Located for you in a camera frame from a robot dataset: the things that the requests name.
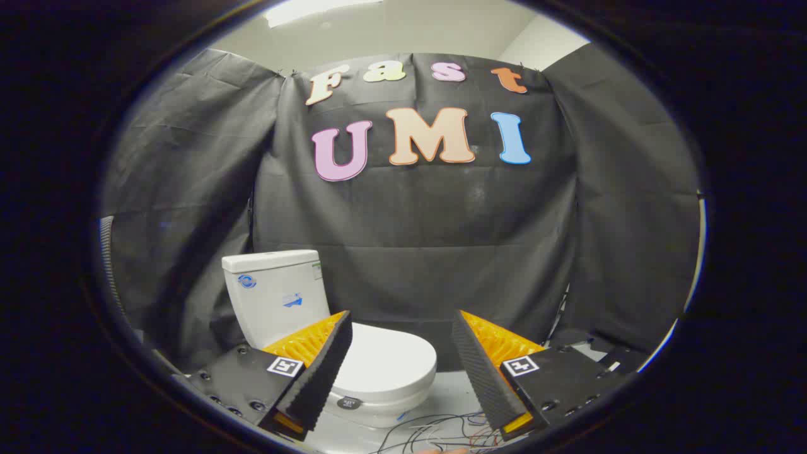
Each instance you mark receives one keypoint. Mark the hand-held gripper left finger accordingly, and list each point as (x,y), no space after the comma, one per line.
(321,372)

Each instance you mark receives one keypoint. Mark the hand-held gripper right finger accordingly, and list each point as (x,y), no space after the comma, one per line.
(482,378)

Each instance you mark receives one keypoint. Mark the white toilet lid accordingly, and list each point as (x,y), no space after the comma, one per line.
(391,359)

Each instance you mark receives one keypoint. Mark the white ceramic toilet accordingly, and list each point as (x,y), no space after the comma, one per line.
(274,296)

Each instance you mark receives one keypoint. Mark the black backdrop cloth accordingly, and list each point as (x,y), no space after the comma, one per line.
(429,214)

